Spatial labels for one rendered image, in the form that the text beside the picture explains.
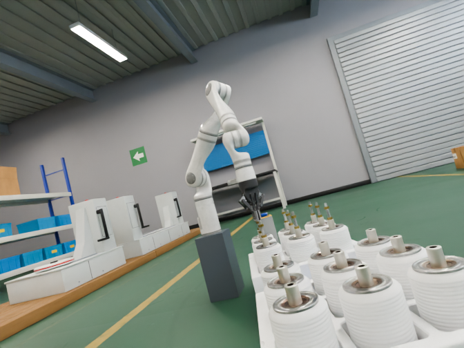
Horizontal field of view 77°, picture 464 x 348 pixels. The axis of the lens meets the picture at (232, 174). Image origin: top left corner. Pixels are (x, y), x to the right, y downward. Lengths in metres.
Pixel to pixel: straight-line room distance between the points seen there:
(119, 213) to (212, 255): 2.42
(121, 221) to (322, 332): 3.33
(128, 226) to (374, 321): 3.32
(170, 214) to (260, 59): 3.93
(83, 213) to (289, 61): 5.14
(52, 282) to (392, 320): 2.54
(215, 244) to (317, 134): 5.20
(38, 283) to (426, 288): 2.69
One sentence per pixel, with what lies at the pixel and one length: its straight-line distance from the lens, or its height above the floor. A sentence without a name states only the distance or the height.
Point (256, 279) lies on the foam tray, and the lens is 0.99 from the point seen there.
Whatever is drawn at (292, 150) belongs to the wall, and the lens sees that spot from 6.33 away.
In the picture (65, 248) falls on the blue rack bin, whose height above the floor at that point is 0.35.
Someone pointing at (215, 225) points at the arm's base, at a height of 0.34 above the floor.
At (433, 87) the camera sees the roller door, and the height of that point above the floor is 1.46.
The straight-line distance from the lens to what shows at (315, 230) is 1.16.
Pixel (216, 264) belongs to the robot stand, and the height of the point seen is 0.16.
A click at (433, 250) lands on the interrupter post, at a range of 0.57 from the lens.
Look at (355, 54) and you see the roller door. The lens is 6.78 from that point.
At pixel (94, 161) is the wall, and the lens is 8.03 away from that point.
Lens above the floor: 0.44
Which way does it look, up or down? 5 degrees up
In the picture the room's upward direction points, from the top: 15 degrees counter-clockwise
